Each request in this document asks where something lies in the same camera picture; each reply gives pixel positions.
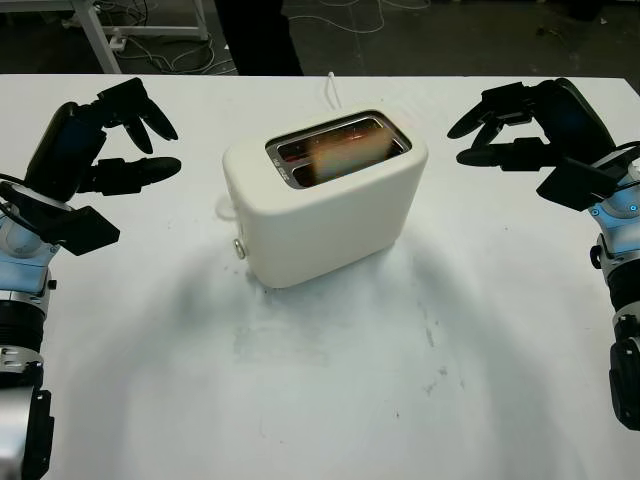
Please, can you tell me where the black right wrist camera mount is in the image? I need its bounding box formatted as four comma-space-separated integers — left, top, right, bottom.
536, 144, 635, 211

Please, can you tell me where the cream toaster lever knob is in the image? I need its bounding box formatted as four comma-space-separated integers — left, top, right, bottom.
214, 194, 241, 221

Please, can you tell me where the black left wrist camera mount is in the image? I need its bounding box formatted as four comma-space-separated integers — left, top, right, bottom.
34, 199, 121, 257

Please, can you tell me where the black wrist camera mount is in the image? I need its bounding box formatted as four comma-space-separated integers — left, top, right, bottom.
34, 199, 121, 257
536, 144, 635, 211

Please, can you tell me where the cream two-slot toaster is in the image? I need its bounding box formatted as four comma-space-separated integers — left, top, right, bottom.
214, 108, 430, 290

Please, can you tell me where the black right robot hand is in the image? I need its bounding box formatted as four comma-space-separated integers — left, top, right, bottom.
446, 77, 617, 170

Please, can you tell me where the person in dark clothes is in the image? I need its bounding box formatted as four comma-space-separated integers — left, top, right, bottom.
214, 0, 305, 76

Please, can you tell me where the white toaster power cord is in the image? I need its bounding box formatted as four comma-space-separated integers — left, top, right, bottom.
324, 72, 344, 111

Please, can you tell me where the long white looping floor cable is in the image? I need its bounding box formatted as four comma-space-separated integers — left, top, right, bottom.
289, 0, 431, 35

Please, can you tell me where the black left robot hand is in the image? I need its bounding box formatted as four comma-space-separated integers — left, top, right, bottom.
24, 77, 182, 202

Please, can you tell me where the white metal table frame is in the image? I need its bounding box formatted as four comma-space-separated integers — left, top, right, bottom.
64, 0, 211, 76

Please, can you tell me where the browned toast slice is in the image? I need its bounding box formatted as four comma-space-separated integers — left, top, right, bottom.
304, 124, 394, 186

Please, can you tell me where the black object on floor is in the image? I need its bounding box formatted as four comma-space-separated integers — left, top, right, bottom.
569, 0, 604, 21

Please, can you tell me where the white power strip cable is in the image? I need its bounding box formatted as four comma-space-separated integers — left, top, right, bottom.
122, 38, 234, 74

